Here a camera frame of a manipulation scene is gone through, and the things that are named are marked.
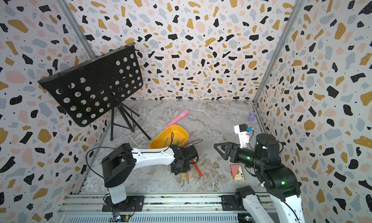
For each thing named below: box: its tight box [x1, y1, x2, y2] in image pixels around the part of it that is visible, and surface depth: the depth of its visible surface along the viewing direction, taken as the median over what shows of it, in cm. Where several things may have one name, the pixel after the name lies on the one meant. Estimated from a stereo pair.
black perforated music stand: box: [37, 42, 152, 141], surface depth 66 cm
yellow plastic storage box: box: [149, 124, 189, 149], surface depth 99 cm
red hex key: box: [191, 159, 205, 180], surface depth 87 cm
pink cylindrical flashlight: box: [163, 109, 189, 130], surface depth 112 cm
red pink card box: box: [229, 163, 246, 182], surface depth 85 cm
